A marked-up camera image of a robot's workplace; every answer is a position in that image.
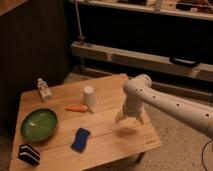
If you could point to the metal pole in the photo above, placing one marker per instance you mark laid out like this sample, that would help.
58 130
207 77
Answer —
81 36

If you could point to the green bowl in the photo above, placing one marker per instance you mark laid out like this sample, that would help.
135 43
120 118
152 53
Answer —
39 125

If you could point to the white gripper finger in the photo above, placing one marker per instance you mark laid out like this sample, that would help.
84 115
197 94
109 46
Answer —
140 119
119 117

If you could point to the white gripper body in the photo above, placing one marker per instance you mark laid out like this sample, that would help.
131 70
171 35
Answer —
132 107

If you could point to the blue sponge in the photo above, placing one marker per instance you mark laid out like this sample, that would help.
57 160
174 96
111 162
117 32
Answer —
80 140

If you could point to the black white striped eraser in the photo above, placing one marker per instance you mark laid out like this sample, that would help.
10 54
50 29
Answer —
28 154

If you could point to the orange toy carrot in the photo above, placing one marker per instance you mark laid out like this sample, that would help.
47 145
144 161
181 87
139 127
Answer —
79 108

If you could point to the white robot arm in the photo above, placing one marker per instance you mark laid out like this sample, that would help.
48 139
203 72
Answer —
138 90

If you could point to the black handle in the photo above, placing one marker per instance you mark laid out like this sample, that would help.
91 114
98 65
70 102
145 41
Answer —
190 64

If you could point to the small white bottle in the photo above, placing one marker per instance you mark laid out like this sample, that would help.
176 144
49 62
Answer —
44 90

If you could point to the wooden table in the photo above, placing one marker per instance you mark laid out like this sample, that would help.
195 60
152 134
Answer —
109 141

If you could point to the white ceramic cup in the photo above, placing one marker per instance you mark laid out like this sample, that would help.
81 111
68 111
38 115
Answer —
89 97

